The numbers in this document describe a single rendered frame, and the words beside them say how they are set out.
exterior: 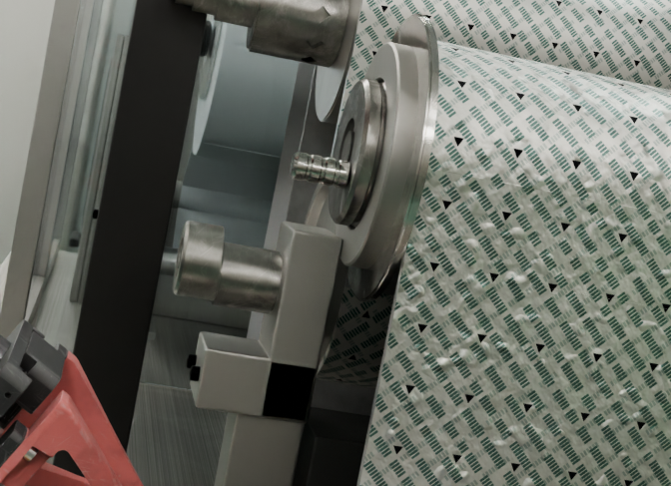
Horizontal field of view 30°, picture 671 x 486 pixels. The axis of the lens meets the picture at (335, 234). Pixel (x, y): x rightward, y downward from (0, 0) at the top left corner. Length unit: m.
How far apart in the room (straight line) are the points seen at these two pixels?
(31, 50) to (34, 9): 0.19
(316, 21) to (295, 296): 0.26
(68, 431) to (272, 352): 0.15
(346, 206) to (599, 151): 0.12
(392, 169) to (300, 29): 0.29
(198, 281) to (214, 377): 0.05
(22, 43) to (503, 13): 5.37
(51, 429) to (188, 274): 0.15
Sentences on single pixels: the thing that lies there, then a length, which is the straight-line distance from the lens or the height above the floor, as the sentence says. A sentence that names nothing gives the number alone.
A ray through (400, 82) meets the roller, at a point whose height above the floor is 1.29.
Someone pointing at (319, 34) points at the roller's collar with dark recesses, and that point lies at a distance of 0.86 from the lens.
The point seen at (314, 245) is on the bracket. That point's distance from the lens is 0.65.
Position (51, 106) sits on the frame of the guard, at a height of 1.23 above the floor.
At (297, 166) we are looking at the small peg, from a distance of 0.61.
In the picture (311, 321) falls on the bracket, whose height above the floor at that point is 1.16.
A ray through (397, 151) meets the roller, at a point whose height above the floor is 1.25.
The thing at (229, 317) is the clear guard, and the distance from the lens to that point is 1.63.
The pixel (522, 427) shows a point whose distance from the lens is 0.61.
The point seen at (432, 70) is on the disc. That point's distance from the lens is 0.58.
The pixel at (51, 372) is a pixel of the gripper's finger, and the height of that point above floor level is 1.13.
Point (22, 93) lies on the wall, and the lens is 6.14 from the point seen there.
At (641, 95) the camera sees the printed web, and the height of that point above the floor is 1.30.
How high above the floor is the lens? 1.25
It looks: 4 degrees down
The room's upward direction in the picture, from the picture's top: 11 degrees clockwise
